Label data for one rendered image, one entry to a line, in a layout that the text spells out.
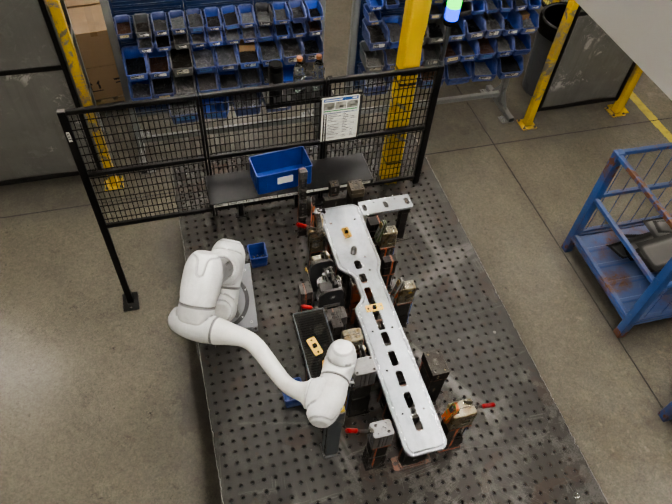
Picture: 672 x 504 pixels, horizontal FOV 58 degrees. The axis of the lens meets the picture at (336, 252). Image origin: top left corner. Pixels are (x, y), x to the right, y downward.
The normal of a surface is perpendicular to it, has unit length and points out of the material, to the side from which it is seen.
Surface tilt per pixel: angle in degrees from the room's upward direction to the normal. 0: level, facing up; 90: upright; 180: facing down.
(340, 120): 90
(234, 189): 0
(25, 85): 90
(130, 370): 0
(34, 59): 93
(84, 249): 0
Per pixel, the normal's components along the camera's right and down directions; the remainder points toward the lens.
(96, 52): 0.36, 0.75
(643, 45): -0.96, 0.17
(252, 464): 0.06, -0.62
